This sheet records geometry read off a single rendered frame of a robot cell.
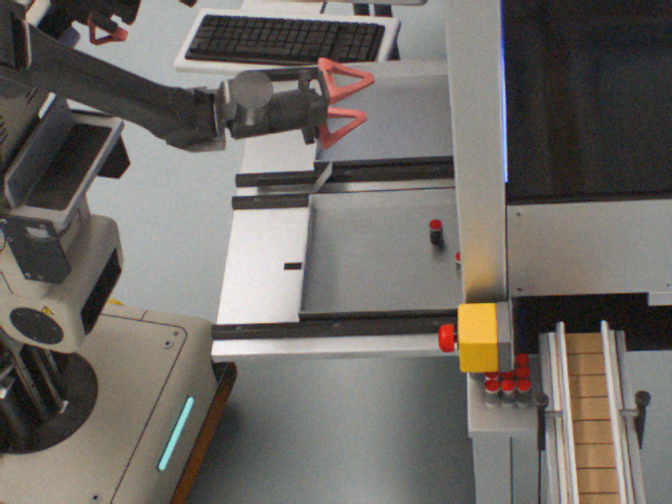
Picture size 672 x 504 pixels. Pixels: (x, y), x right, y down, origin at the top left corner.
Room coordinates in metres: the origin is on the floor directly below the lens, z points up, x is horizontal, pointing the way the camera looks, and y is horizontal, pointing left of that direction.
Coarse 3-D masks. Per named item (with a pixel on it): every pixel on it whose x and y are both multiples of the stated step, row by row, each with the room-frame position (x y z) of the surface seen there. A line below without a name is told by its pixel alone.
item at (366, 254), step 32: (384, 192) 1.45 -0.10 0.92; (416, 192) 1.44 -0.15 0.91; (448, 192) 1.43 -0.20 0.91; (320, 224) 1.44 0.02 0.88; (352, 224) 1.42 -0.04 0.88; (384, 224) 1.41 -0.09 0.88; (416, 224) 1.40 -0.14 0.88; (448, 224) 1.38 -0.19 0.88; (320, 256) 1.36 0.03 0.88; (352, 256) 1.35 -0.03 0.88; (384, 256) 1.34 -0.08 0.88; (416, 256) 1.33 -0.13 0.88; (448, 256) 1.31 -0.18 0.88; (320, 288) 1.30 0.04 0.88; (352, 288) 1.28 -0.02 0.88; (384, 288) 1.27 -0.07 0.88; (416, 288) 1.26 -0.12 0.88; (448, 288) 1.25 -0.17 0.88; (320, 320) 1.22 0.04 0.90; (512, 320) 1.16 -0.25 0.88
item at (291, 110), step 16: (304, 80) 1.33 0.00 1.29; (272, 96) 1.33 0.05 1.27; (288, 96) 1.32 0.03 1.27; (304, 96) 1.32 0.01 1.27; (272, 112) 1.30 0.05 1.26; (288, 112) 1.30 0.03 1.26; (304, 112) 1.30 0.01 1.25; (272, 128) 1.30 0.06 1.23; (288, 128) 1.30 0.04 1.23; (304, 128) 1.31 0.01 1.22
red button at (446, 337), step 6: (450, 324) 1.08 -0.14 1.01; (444, 330) 1.06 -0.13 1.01; (450, 330) 1.06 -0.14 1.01; (438, 336) 1.06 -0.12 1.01; (444, 336) 1.05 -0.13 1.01; (450, 336) 1.05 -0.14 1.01; (444, 342) 1.05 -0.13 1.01; (450, 342) 1.05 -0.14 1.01; (456, 342) 1.05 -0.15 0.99; (444, 348) 1.04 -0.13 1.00; (450, 348) 1.04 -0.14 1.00
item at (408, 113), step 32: (384, 64) 1.79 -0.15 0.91; (416, 64) 1.78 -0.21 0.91; (352, 96) 1.75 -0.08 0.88; (384, 96) 1.73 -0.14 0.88; (416, 96) 1.72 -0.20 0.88; (448, 96) 1.70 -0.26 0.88; (384, 128) 1.65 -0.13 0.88; (416, 128) 1.63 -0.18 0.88; (448, 128) 1.62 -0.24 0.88; (320, 160) 1.56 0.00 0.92; (352, 160) 1.54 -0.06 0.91; (384, 160) 1.53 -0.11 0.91; (416, 160) 1.52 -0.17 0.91; (448, 160) 1.51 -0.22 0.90
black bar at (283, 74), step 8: (352, 64) 1.82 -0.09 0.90; (264, 72) 1.84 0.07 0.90; (272, 72) 1.84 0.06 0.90; (280, 72) 1.84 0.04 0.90; (288, 72) 1.83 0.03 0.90; (296, 72) 1.83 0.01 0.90; (312, 72) 1.82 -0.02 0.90; (272, 80) 1.84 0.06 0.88; (280, 80) 1.83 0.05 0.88; (288, 80) 1.83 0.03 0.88; (296, 80) 1.83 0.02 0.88
